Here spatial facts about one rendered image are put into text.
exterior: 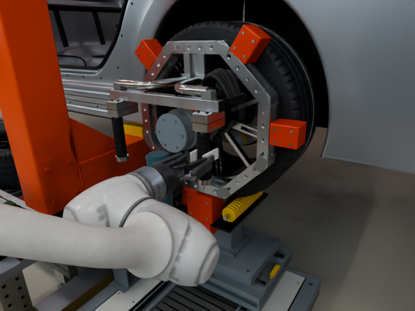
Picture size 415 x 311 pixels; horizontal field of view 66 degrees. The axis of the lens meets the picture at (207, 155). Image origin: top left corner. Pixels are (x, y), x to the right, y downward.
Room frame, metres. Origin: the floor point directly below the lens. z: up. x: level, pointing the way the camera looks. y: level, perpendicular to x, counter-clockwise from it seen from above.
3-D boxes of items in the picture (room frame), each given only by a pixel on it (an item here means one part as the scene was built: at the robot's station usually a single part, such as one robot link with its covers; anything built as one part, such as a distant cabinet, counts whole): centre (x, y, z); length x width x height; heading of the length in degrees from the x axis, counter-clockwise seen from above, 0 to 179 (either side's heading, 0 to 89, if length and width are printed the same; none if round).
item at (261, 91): (1.11, 0.02, 0.85); 0.54 x 0.07 x 0.54; 55
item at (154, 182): (0.63, 0.14, 0.83); 0.09 x 0.06 x 0.09; 55
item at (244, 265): (1.24, -0.08, 0.32); 0.40 x 0.30 x 0.28; 55
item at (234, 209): (1.12, -0.14, 0.51); 0.29 x 0.06 x 0.06; 145
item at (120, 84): (1.06, 0.17, 1.03); 0.19 x 0.18 x 0.11; 145
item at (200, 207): (1.14, -0.01, 0.48); 0.16 x 0.12 x 0.17; 145
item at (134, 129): (1.55, 0.32, 0.71); 0.14 x 0.14 x 0.05; 55
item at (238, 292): (1.24, -0.08, 0.13); 0.50 x 0.36 x 0.10; 55
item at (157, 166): (0.69, 0.10, 0.83); 0.09 x 0.08 x 0.07; 145
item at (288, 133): (0.93, -0.25, 0.85); 0.09 x 0.08 x 0.07; 55
